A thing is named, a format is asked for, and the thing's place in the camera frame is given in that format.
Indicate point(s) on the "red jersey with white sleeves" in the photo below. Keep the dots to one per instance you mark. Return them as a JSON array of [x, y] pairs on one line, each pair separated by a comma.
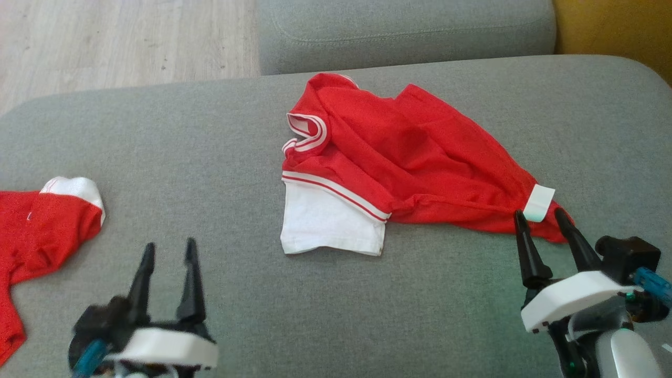
[[409, 147]]

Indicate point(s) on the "small red garment white trim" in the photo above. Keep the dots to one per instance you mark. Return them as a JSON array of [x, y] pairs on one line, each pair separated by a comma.
[[47, 231]]

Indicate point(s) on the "yellow fabric surface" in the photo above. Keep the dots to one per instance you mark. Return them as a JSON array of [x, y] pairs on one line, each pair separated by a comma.
[[619, 31]]

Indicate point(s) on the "grey sofa cushion with seam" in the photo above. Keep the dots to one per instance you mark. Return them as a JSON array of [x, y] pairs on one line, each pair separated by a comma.
[[399, 31]]

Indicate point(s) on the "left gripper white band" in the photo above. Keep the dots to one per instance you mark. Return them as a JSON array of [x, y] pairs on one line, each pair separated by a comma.
[[168, 346]]

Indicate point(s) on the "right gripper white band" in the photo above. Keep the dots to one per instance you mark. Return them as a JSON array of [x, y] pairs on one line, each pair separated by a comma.
[[572, 296]]

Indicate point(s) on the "large grey sofa seat cushion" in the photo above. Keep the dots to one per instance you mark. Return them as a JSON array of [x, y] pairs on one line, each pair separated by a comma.
[[262, 294]]

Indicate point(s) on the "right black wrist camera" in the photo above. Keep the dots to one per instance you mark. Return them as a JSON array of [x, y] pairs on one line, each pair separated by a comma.
[[627, 257]]

